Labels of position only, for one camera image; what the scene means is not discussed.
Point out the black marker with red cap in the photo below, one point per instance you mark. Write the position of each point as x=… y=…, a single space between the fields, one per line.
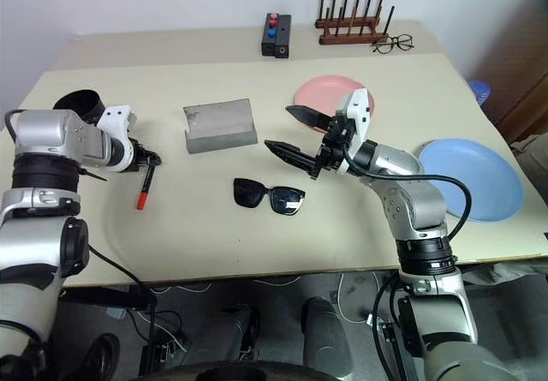
x=142 y=197

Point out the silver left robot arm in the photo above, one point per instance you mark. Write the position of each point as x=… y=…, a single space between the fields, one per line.
x=43 y=132

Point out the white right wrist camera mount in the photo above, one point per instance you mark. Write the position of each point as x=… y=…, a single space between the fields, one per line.
x=357 y=107

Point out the grey glasses case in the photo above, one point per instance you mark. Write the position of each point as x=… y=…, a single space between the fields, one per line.
x=222 y=128

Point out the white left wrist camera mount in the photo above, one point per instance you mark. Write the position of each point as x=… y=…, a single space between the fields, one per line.
x=115 y=117

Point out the black metal bracket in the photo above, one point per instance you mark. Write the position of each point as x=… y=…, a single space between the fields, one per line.
x=394 y=334

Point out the dark grey rounded shape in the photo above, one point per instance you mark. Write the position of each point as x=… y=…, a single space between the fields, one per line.
x=233 y=338
x=327 y=338

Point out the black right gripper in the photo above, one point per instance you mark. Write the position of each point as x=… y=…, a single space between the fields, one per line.
x=338 y=135

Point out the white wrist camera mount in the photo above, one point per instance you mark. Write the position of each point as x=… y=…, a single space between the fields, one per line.
x=115 y=117
x=357 y=107

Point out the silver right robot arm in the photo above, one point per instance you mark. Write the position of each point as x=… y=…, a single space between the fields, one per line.
x=411 y=210

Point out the person's grey trouser leg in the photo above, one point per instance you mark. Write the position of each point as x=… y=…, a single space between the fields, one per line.
x=531 y=154

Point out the blue plastic container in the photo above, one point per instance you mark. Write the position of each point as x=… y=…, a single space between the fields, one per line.
x=479 y=92

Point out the brown wooden plate rack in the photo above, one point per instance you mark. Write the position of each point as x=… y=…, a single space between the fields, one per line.
x=342 y=38

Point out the black sunglasses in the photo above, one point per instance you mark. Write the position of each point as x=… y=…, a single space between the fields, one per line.
x=248 y=192

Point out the black metal table frame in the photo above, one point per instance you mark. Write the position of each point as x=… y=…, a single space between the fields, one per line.
x=107 y=297

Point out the black box with coloured buttons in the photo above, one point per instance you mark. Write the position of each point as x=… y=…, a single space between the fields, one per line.
x=269 y=47

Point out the black cylindrical cup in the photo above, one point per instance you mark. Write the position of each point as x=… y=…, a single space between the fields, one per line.
x=92 y=107

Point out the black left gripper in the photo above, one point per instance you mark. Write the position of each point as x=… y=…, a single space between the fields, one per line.
x=139 y=158

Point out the blue plate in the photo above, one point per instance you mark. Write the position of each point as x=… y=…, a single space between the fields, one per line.
x=479 y=175

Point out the thin-framed clear eyeglasses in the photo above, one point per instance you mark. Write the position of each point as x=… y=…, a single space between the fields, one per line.
x=404 y=43

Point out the pink plate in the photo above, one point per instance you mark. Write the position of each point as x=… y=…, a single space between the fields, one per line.
x=317 y=90

